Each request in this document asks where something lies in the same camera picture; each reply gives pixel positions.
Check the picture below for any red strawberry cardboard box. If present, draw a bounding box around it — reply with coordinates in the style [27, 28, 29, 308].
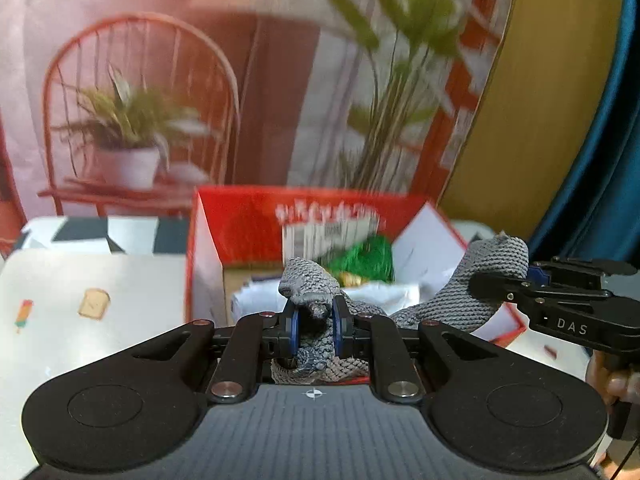
[183, 184, 526, 348]

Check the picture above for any printed room backdrop cloth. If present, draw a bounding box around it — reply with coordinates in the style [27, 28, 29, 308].
[1, 0, 511, 247]

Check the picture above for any white cloth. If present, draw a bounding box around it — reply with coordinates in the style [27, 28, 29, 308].
[230, 280, 439, 322]

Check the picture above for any white shipping label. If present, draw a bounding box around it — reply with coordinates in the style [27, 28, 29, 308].
[282, 216, 380, 263]

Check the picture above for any person right hand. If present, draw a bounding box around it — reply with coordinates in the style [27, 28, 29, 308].
[586, 351, 640, 406]

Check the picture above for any grey knitted cloth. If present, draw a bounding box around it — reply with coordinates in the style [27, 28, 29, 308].
[271, 233, 529, 385]

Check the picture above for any patterned tablecloth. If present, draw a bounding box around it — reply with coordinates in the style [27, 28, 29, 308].
[1, 217, 189, 479]

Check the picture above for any orange floral cloth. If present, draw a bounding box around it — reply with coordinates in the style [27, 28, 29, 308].
[337, 271, 367, 287]

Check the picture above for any wooden wall panel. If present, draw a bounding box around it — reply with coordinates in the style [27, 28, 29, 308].
[440, 0, 623, 238]

